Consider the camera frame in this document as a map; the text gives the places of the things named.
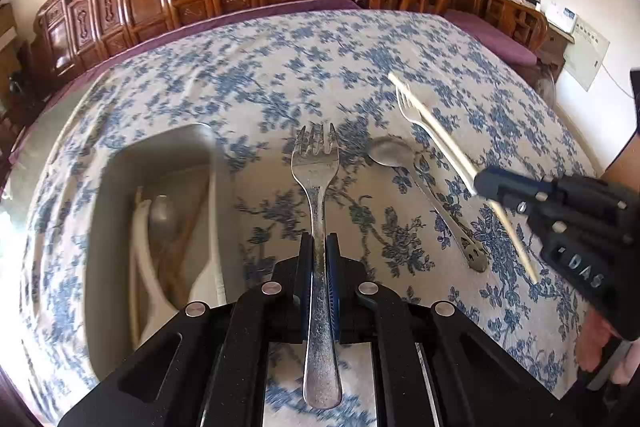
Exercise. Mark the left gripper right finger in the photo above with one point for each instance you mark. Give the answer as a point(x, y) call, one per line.
point(432, 366)

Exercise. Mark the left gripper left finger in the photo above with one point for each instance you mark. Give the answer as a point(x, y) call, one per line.
point(206, 366)

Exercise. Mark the white ceramic spoon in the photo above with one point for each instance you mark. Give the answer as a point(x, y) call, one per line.
point(142, 252)

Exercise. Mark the metal spoon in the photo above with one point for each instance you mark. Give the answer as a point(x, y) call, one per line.
point(389, 151)

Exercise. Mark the white plastic fork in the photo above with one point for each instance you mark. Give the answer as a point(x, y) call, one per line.
point(414, 116)

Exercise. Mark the metal fork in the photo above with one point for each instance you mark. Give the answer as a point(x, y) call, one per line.
point(314, 164)

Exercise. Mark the metal rectangular tray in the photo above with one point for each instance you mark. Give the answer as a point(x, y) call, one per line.
point(193, 233)

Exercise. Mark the wooden side table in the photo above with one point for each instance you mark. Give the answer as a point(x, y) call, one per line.
point(554, 46)

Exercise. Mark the purple armchair cushion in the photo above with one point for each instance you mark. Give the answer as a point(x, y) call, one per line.
point(495, 41)

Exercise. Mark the blue floral tablecloth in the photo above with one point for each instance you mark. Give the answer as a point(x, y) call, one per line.
point(275, 87)

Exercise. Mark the white wall distribution box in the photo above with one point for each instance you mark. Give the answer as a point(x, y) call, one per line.
point(584, 57)

